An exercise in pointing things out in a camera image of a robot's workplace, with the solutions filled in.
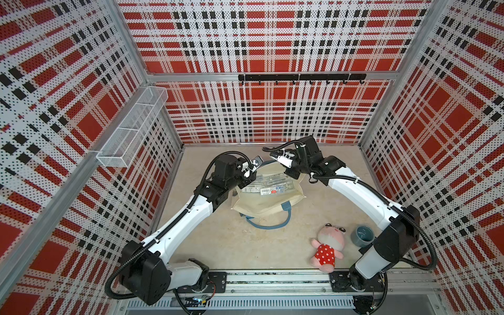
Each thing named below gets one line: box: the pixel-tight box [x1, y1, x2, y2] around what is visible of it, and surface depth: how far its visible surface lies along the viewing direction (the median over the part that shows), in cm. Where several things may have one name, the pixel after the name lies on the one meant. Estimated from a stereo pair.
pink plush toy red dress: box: [309, 223, 347, 273], surface depth 79 cm
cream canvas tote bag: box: [231, 160, 307, 230], surface depth 91 cm
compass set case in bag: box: [240, 173, 295, 196], surface depth 98 cm
